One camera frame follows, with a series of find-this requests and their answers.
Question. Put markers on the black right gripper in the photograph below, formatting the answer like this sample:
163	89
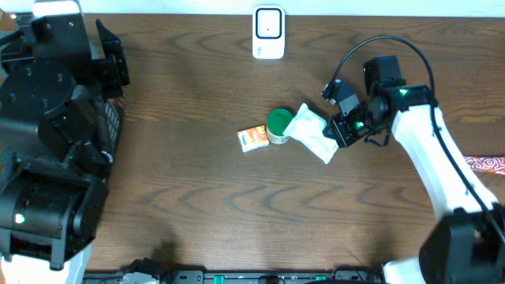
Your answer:
344	136

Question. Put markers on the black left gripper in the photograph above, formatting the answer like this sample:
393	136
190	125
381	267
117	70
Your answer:
114	66

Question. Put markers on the light blue tissue pack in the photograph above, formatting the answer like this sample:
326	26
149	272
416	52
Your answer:
307	127

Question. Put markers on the green lid jar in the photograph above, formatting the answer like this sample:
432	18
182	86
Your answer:
277	122

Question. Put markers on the small orange snack box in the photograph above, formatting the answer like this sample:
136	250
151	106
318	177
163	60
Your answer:
253	138

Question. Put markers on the red chocolate bar wrapper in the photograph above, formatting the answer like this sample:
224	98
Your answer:
492	165

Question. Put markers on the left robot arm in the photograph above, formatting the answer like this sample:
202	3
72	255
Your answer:
60	127

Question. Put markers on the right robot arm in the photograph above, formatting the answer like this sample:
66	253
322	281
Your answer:
467	244

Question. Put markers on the grey plastic shopping basket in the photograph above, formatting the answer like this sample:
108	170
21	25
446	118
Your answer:
111	129

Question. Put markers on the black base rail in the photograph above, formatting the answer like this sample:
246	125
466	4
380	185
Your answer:
150	271

